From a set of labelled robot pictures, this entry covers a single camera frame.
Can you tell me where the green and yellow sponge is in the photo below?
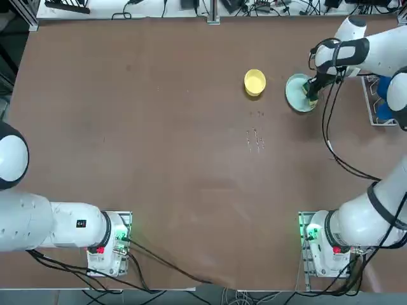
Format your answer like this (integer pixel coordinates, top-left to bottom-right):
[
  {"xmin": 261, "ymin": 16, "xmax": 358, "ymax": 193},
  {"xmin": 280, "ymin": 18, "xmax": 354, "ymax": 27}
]
[{"xmin": 301, "ymin": 81, "xmax": 321, "ymax": 109}]

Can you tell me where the small yellow dish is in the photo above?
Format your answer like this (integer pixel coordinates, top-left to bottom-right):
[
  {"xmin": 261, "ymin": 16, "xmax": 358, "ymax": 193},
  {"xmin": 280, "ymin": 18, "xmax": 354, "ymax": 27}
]
[{"xmin": 243, "ymin": 68, "xmax": 268, "ymax": 98}]

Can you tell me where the right arm's black cable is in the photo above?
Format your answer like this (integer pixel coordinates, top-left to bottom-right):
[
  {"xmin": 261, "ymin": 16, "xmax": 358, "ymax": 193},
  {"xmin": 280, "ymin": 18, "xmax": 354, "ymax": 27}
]
[{"xmin": 308, "ymin": 37, "xmax": 382, "ymax": 182}]

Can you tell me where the left arm's black cable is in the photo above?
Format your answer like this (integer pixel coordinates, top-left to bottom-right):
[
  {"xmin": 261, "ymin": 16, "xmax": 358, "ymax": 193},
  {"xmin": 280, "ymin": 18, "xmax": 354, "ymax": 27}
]
[{"xmin": 127, "ymin": 238, "xmax": 220, "ymax": 285}]

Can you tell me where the pale green plate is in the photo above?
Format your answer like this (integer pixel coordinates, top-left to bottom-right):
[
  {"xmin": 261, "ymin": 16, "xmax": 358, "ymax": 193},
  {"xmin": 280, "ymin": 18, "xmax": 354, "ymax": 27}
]
[{"xmin": 284, "ymin": 73, "xmax": 320, "ymax": 114}]

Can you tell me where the arm's black cable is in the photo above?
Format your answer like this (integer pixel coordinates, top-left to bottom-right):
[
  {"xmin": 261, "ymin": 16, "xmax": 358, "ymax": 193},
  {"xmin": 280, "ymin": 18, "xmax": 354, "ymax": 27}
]
[
  {"xmin": 127, "ymin": 238, "xmax": 220, "ymax": 285},
  {"xmin": 308, "ymin": 37, "xmax": 382, "ymax": 182}
]

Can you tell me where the aluminium post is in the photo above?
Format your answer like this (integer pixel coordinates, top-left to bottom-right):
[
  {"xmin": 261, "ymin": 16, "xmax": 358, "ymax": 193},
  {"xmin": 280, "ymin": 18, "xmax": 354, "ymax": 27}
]
[{"xmin": 206, "ymin": 0, "xmax": 221, "ymax": 25}]

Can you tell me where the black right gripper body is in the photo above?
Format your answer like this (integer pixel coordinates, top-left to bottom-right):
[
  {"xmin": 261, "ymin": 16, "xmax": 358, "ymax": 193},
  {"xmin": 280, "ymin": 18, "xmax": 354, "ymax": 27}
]
[{"xmin": 313, "ymin": 73, "xmax": 338, "ymax": 90}]

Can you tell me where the white metal rack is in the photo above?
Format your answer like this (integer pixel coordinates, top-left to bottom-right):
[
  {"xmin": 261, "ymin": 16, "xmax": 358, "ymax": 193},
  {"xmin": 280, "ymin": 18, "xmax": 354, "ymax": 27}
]
[{"xmin": 361, "ymin": 74, "xmax": 399, "ymax": 127}]

